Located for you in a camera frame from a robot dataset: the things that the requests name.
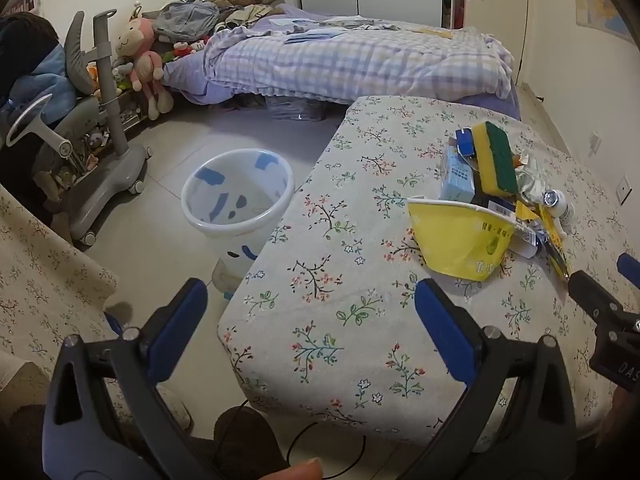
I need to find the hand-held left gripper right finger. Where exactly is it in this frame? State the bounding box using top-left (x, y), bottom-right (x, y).
top-left (410, 277), bottom-right (578, 480)

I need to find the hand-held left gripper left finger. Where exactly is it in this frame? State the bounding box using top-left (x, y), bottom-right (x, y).
top-left (42, 277), bottom-right (221, 480)

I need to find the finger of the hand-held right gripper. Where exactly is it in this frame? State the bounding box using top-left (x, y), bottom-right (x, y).
top-left (568, 270), bottom-right (640, 333)
top-left (616, 253), bottom-right (640, 281)

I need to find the yellow plastic wrapper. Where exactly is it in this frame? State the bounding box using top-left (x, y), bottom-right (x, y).
top-left (515, 200), bottom-right (571, 278)

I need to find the white plastic bottle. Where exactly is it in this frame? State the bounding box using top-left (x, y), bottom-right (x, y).
top-left (542, 189), bottom-right (576, 233)

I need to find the yellow paper bowl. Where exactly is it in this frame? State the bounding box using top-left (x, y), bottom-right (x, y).
top-left (406, 197), bottom-right (516, 282)

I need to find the white barcode wrapper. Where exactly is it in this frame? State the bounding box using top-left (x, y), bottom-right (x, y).
top-left (487, 200), bottom-right (540, 259)

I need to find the white plastic waste bin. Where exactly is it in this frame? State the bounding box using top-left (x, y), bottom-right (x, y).
top-left (180, 148), bottom-right (295, 271)

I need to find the silver foil wrapper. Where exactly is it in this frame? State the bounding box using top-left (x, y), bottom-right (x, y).
top-left (515, 152), bottom-right (551, 206)

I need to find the light blue carton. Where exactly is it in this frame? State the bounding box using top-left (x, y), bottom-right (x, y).
top-left (439, 140), bottom-right (478, 206)

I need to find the yellow and green sponge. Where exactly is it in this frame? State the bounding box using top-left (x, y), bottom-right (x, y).
top-left (471, 121), bottom-right (520, 197)

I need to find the person's left hand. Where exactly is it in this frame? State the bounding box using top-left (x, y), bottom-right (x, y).
top-left (265, 458), bottom-right (323, 480)

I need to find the clear plastic storage box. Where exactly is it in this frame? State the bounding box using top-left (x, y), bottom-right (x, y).
top-left (212, 259), bottom-right (248, 302)

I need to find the floral tablecloth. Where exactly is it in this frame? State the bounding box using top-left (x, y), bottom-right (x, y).
top-left (0, 182), bottom-right (193, 431)
top-left (216, 95), bottom-right (640, 448)

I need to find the grey office chair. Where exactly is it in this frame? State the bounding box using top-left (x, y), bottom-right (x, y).
top-left (5, 9), bottom-right (152, 247)

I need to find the low wooden shelf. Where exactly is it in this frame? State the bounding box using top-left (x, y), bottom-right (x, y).
top-left (85, 87), bottom-right (151, 156)

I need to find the grey under-bed storage box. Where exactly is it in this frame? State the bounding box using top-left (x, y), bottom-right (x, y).
top-left (265, 97), bottom-right (331, 123)

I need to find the bed with purple sheet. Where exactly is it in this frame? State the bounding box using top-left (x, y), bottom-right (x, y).
top-left (160, 2), bottom-right (523, 121)

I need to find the pink monkey plush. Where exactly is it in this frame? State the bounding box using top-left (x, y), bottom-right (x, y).
top-left (115, 16), bottom-right (175, 121)

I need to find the small red plush toy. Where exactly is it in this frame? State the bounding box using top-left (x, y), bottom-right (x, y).
top-left (172, 37), bottom-right (208, 58)

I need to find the blue jacket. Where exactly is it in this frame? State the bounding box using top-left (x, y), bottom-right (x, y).
top-left (0, 42), bottom-right (76, 111)

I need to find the plaid blanket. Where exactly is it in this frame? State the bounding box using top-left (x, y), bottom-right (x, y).
top-left (202, 22), bottom-right (516, 106)

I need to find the grey backpack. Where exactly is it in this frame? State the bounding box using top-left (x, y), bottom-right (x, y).
top-left (152, 0), bottom-right (221, 41)

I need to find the blue booklet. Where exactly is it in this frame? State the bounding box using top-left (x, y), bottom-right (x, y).
top-left (282, 29), bottom-right (351, 43)

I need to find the beige clothing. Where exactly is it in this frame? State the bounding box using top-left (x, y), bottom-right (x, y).
top-left (217, 4), bottom-right (281, 28)

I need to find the black cable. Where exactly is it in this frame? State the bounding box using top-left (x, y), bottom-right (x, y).
top-left (215, 395), bottom-right (368, 480)

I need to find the wall map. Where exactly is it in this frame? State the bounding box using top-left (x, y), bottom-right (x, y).
top-left (575, 0), bottom-right (633, 43)

